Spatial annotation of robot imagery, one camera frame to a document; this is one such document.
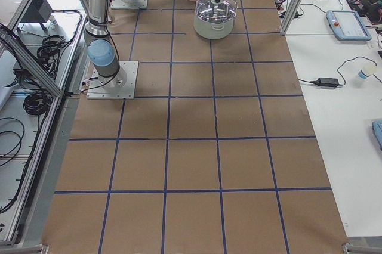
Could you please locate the clear glass pot lid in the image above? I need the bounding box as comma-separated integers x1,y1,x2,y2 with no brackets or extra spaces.
195,0,238,24

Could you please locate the pale green cooking pot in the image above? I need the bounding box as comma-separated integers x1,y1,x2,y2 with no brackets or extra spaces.
193,11,236,39

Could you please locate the blue teach pendant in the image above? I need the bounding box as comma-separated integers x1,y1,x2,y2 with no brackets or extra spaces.
326,10,371,41

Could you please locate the black power adapter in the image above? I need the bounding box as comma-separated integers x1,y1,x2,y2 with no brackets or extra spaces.
315,78,340,88

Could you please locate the white plastic cup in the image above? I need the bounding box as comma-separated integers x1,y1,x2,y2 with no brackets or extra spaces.
356,63,377,85

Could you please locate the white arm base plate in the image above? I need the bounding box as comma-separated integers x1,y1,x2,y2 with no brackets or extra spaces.
110,0,148,10
86,61,138,100

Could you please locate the black coiled cable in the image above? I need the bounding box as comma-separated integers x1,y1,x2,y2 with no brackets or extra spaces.
23,90,52,117

